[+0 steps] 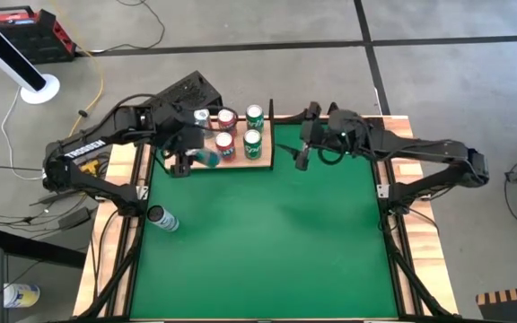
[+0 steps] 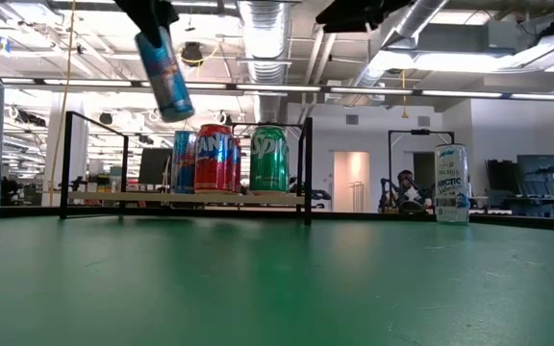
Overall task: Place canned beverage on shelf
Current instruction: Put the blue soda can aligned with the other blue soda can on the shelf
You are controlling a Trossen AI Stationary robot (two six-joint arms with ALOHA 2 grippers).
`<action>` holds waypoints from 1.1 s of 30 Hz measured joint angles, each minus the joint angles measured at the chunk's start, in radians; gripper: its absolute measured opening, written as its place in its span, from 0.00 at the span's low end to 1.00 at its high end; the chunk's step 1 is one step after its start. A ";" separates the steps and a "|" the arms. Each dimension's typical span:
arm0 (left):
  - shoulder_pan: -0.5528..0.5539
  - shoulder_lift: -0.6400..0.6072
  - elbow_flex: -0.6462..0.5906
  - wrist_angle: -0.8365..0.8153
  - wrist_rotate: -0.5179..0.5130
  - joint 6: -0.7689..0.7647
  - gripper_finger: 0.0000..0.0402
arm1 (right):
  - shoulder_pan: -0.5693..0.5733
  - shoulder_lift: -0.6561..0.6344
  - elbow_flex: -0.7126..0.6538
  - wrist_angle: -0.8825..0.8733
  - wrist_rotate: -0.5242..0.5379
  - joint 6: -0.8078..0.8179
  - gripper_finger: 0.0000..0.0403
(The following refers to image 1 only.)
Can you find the white yellow wipes canister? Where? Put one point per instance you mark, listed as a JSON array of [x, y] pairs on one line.
[[20, 295]]

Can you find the black perforated computer case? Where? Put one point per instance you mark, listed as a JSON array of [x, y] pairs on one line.
[[191, 89]]

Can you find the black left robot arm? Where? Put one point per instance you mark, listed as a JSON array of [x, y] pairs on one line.
[[88, 148]]

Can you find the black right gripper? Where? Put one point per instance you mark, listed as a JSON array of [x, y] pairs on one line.
[[339, 134]]

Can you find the yellow plug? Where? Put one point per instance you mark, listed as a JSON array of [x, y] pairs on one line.
[[90, 167]]

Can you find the wooden tray board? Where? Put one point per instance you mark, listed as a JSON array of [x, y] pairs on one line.
[[240, 163]]

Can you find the black orange striped box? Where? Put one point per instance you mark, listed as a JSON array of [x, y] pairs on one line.
[[510, 309]]

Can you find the black aluminium table frame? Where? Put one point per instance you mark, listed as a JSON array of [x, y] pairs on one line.
[[127, 291]]

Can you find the silver metal bracket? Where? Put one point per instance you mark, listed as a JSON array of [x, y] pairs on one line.
[[383, 190], [142, 191]]

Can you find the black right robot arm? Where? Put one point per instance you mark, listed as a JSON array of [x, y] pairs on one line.
[[420, 150]]

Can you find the green Sprite soda can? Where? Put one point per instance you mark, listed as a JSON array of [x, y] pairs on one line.
[[255, 118], [252, 144]]

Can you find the red black toolbox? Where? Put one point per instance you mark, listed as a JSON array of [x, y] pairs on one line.
[[29, 36]]

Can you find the white black standing tower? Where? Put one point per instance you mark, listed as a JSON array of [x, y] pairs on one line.
[[7, 54]]

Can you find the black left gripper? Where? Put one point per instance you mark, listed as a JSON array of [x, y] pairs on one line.
[[180, 130]]

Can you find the red soda can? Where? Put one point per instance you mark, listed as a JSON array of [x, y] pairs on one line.
[[226, 122], [225, 147]]

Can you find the green table mat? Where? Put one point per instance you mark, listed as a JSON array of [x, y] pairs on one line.
[[263, 260]]

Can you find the blue silver Red Bull can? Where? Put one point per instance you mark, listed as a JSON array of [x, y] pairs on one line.
[[202, 119], [207, 157]]

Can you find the white slim can black lid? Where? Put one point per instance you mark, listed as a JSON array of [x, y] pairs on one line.
[[164, 219]]

